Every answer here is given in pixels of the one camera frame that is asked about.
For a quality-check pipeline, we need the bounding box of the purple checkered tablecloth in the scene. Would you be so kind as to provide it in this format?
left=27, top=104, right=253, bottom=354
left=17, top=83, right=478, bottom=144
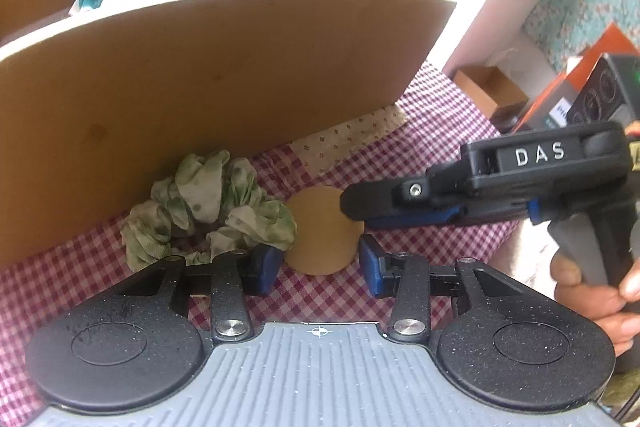
left=0, top=61, right=522, bottom=414

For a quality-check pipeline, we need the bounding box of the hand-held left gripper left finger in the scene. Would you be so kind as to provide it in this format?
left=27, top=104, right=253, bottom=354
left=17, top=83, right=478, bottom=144
left=115, top=243, right=283, bottom=343

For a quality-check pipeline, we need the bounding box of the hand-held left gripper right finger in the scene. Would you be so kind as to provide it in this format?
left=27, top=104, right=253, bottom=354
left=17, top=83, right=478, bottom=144
left=359, top=233, right=531, bottom=345

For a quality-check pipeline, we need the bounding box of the beige patterned cloth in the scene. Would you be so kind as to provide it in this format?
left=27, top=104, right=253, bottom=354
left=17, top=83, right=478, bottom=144
left=289, top=103, right=409, bottom=178

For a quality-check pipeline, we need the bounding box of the brown cardboard box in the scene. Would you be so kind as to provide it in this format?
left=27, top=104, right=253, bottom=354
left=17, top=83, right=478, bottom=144
left=0, top=0, right=458, bottom=269

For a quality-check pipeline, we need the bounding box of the orange and black carton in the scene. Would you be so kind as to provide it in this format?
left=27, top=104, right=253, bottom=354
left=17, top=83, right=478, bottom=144
left=509, top=22, right=640, bottom=134

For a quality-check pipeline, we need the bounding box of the green floral scrunchie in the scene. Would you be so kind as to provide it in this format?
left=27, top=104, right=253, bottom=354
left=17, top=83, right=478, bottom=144
left=120, top=149, right=299, bottom=272

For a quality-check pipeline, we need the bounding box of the small open cardboard box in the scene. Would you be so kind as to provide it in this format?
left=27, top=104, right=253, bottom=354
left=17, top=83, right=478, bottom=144
left=451, top=65, right=532, bottom=121

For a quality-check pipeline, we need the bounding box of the round wooden disc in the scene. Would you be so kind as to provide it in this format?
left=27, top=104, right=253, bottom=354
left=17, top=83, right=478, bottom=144
left=283, top=187, right=364, bottom=278

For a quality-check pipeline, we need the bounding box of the person's right hand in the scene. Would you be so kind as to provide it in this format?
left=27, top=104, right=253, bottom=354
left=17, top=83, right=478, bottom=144
left=550, top=252, right=640, bottom=359

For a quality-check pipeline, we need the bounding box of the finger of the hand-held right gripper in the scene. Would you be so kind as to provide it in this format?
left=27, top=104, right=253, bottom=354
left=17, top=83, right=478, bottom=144
left=340, top=161, right=469, bottom=224
left=364, top=206, right=467, bottom=231

